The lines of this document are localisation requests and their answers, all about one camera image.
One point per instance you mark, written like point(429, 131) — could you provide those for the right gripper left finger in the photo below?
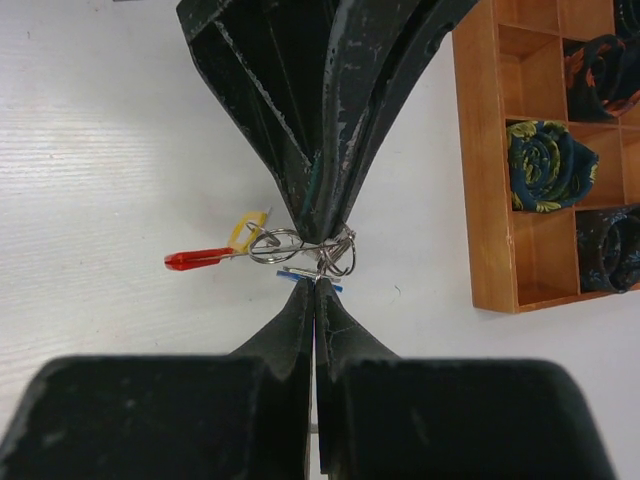
point(242, 415)

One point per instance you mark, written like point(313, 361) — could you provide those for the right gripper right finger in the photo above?
point(382, 416)

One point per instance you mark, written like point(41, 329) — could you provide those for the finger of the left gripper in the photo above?
point(377, 51)
point(264, 61)

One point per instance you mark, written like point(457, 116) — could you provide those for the key with blue tag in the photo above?
point(295, 274)

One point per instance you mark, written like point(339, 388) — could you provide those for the key with yellow tag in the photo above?
point(247, 230)

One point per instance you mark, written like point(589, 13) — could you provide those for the wooden compartment tray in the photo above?
point(548, 101)

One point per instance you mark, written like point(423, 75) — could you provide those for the rolled dark tie centre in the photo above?
point(602, 78)

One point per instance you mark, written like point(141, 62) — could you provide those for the rolled dark tie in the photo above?
point(608, 249)
point(602, 78)

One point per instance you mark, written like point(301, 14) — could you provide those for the rolled dark tie right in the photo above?
point(608, 249)

